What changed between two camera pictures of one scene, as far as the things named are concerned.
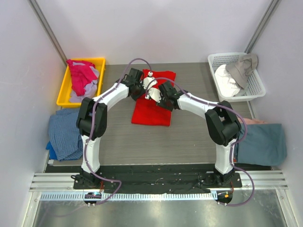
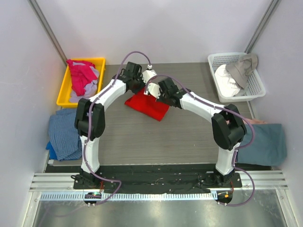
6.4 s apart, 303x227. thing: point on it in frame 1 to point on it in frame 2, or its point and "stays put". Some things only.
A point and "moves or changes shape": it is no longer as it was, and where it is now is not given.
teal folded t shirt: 264,145 stays put
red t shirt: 148,112 moves or changes shape
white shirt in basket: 227,86 stays put
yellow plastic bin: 63,99 stays put
